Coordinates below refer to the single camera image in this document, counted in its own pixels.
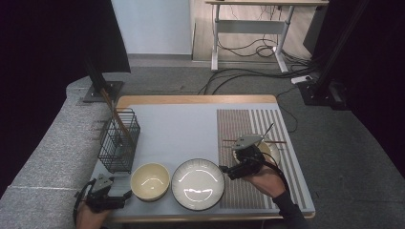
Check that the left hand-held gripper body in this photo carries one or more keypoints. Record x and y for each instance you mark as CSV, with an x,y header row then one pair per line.
x,y
103,200

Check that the person's right hand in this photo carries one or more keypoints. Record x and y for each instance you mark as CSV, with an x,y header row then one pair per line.
x,y
267,181

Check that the black curtain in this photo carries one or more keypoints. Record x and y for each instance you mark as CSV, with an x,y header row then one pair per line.
x,y
47,47
382,79

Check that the person's left hand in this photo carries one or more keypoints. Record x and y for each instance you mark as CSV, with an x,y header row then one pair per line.
x,y
90,219

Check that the white standing desk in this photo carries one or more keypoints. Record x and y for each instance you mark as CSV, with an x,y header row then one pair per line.
x,y
248,27

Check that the black metal stand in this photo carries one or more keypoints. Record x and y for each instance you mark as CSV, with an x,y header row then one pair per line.
x,y
321,95
95,76

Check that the striped woven placemat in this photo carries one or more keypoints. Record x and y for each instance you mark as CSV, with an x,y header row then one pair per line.
x,y
242,124

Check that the cream ceramic bowl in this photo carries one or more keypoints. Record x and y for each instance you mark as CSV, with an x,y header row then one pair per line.
x,y
268,149
149,183

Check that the metal spoon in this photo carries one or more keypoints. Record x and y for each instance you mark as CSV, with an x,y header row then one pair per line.
x,y
119,148
269,130

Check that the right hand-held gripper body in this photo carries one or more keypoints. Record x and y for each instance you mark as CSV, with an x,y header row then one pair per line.
x,y
250,159

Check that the wooden table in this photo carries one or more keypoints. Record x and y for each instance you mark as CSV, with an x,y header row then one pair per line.
x,y
191,99

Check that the light grey table mat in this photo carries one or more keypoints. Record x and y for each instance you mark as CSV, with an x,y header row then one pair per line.
x,y
184,127

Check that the white power strip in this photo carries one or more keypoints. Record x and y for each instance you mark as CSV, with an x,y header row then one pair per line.
x,y
301,79

